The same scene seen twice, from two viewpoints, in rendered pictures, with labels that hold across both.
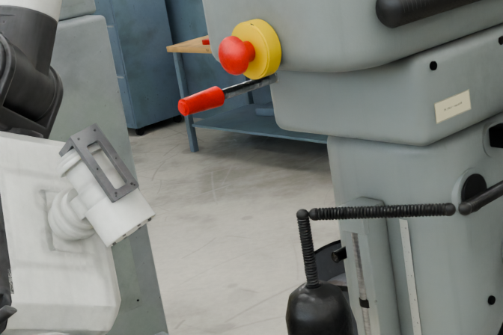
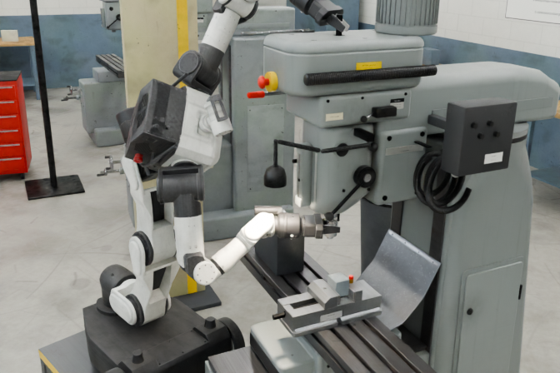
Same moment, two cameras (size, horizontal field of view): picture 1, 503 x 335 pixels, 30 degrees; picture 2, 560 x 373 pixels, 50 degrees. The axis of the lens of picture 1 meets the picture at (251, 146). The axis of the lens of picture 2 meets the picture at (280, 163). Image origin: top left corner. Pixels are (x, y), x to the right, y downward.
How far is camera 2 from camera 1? 0.93 m
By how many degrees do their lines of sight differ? 13
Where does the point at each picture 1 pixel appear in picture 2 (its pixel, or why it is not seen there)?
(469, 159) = (342, 137)
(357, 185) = (307, 137)
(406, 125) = (316, 119)
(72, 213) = (206, 122)
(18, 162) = (194, 101)
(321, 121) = (297, 111)
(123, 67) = not seen: hidden behind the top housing
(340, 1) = (294, 73)
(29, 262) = (187, 135)
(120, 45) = not seen: hidden behind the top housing
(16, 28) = (207, 52)
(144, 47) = not seen: hidden behind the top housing
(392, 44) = (309, 91)
